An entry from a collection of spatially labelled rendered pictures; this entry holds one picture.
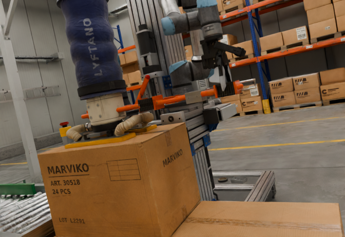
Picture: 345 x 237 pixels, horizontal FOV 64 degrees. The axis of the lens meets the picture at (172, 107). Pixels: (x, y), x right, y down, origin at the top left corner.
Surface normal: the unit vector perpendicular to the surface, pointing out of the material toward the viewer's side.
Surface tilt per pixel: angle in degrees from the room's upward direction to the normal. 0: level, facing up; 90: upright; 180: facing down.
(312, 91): 88
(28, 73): 90
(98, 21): 77
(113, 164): 90
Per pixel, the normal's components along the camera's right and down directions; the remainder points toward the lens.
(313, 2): -0.52, 0.17
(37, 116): 0.84, -0.15
